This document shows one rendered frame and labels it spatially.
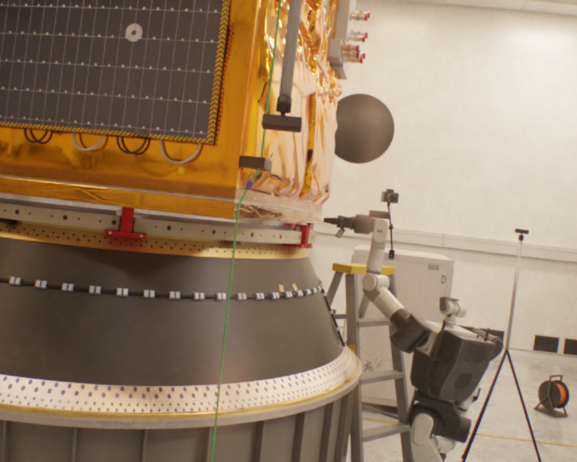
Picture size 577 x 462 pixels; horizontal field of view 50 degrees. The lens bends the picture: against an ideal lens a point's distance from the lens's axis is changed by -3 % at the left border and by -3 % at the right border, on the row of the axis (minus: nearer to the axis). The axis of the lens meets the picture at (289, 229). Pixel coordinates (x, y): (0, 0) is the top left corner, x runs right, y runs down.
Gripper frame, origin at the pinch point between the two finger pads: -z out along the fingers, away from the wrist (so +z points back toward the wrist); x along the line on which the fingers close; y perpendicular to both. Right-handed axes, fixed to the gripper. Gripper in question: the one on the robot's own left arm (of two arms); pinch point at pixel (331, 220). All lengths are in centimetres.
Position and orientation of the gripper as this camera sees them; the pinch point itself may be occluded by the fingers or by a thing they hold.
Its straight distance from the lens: 292.2
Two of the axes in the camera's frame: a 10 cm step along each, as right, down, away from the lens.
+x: -1.7, 0.1, -9.9
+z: 9.8, 1.1, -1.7
